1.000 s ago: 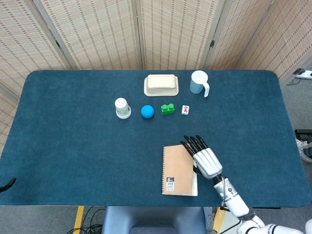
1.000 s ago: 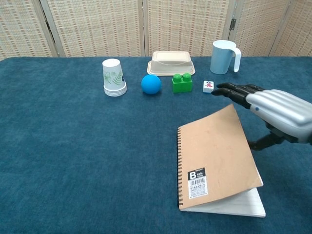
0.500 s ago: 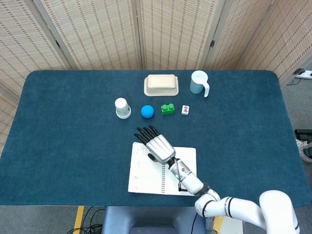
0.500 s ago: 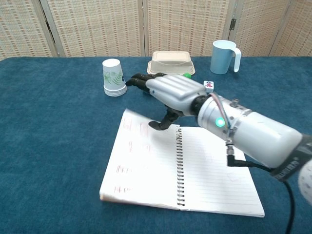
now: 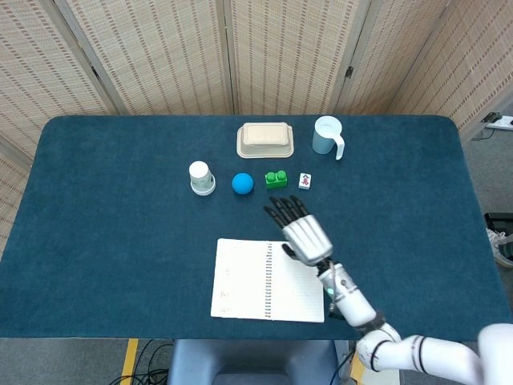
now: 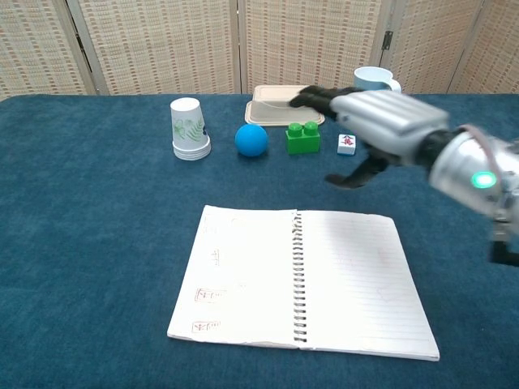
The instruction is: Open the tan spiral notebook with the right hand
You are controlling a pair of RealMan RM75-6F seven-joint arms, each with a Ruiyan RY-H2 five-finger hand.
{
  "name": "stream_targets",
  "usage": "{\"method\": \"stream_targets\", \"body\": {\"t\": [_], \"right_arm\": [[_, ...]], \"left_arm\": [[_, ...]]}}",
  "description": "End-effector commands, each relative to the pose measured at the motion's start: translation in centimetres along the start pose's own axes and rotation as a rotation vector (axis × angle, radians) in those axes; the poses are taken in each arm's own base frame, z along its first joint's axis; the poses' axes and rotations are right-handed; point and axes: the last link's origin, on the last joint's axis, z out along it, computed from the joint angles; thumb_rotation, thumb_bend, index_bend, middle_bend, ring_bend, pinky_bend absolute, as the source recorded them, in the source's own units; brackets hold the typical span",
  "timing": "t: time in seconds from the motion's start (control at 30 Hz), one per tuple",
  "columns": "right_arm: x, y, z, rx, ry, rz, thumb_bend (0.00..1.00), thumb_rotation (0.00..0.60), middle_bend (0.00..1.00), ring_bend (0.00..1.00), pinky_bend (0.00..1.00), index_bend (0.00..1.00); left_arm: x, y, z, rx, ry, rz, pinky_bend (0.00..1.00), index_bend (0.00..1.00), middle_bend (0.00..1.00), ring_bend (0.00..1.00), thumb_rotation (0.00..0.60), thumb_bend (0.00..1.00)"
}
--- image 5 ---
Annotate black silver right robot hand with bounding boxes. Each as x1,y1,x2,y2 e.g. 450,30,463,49
263,195,334,267

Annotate white spiral notebook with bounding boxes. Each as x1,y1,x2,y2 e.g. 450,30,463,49
210,237,325,324

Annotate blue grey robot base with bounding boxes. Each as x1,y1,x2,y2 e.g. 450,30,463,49
166,339,342,385

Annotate green toy building block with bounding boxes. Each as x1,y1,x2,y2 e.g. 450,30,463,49
264,170,289,190

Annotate blue ball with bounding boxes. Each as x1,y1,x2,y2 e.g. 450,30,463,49
231,172,255,197

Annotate beige lidded lunch box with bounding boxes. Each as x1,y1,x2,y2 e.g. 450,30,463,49
236,122,297,160

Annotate white paper cup leaf print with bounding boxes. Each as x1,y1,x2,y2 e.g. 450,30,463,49
188,160,215,192

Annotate dark blue tablecloth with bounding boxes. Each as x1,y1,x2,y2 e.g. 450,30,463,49
0,115,513,341

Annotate folding woven screen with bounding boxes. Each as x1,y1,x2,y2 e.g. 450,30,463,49
0,0,513,257

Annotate black stand foot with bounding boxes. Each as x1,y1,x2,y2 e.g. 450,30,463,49
483,212,513,234

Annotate white sneaker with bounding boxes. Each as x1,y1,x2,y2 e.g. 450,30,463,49
486,227,513,269

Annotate white power strip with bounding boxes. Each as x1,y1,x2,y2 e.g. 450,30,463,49
484,113,513,131

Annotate light blue pitcher white handle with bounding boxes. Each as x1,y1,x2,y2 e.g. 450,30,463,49
312,115,345,161

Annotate black floor cables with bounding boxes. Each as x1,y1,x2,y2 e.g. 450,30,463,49
107,339,174,385

